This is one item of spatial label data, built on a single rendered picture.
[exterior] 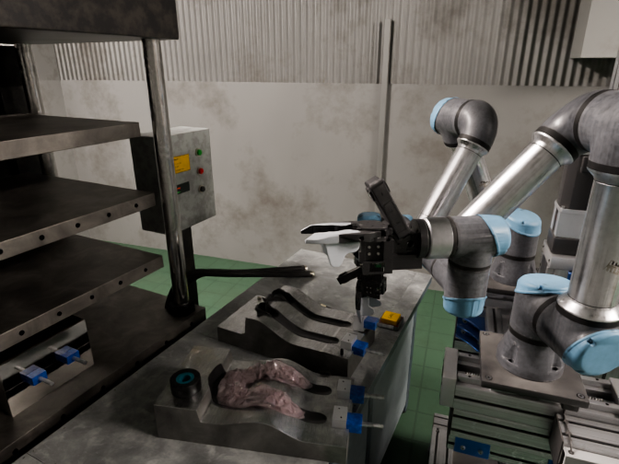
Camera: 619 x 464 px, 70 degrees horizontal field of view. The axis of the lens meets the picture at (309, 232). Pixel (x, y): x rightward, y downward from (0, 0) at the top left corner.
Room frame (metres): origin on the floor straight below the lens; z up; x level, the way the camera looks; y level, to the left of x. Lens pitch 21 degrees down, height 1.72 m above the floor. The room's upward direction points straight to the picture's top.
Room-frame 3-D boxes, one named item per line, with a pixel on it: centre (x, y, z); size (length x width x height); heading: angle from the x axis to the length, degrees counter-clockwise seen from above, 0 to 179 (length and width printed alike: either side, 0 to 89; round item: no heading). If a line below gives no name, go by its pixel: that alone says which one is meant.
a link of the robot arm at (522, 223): (1.38, -0.70, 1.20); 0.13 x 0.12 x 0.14; 23
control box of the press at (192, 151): (1.85, 0.57, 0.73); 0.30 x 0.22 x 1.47; 153
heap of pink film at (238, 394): (0.99, 0.13, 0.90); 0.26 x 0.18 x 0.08; 80
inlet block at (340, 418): (0.89, -0.13, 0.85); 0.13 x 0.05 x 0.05; 80
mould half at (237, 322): (1.34, 0.05, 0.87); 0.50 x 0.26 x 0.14; 63
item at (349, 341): (1.17, -0.17, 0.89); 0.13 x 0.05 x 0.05; 63
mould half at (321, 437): (0.99, 0.13, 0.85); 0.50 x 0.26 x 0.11; 80
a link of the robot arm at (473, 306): (0.76, -0.29, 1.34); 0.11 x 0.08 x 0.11; 7
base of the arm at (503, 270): (1.37, -0.70, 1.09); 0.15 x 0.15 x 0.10
